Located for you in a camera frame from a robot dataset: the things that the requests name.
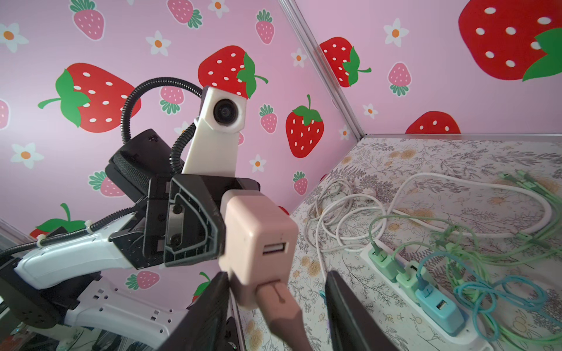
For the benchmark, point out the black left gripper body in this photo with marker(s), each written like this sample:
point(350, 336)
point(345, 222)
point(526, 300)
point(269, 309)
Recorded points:
point(178, 222)

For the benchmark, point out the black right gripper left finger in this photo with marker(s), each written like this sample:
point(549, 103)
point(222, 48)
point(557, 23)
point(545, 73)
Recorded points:
point(203, 328)

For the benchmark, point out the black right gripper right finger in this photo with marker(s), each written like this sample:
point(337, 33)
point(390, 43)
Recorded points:
point(351, 326)

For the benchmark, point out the light green charger plug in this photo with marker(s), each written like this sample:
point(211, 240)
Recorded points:
point(387, 265)

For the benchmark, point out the pink charger plug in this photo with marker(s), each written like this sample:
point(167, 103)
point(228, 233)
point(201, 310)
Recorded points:
point(260, 243)

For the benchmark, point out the teal charger plug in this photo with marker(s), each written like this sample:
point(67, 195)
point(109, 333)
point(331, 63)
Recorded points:
point(441, 309)

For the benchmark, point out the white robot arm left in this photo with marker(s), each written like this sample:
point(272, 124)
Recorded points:
point(59, 281)

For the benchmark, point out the white blue power strip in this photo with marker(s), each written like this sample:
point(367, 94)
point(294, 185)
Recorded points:
point(468, 337)

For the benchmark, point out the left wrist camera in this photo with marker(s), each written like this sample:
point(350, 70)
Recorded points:
point(214, 147)

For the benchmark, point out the aluminium corner post left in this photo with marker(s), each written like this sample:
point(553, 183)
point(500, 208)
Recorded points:
point(321, 65)

